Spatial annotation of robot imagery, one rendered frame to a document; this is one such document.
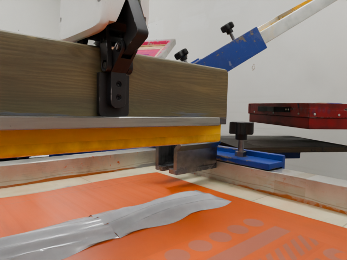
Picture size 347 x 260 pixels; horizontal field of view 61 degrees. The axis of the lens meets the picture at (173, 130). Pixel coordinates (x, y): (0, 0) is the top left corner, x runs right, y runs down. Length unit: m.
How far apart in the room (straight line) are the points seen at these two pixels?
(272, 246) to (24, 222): 0.26
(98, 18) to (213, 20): 2.72
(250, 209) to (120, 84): 0.23
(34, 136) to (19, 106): 0.03
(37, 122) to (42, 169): 0.29
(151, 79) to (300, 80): 2.11
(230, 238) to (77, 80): 0.21
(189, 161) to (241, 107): 2.18
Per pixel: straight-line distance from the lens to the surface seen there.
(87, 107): 0.28
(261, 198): 0.45
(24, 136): 0.27
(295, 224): 0.38
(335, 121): 1.16
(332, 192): 0.44
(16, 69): 0.26
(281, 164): 0.50
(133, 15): 0.26
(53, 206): 0.42
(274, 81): 2.48
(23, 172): 0.53
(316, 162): 2.35
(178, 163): 0.46
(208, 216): 0.37
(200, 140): 0.39
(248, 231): 0.34
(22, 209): 0.42
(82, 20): 0.29
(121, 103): 0.28
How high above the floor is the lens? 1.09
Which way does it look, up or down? 5 degrees down
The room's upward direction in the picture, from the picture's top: 1 degrees clockwise
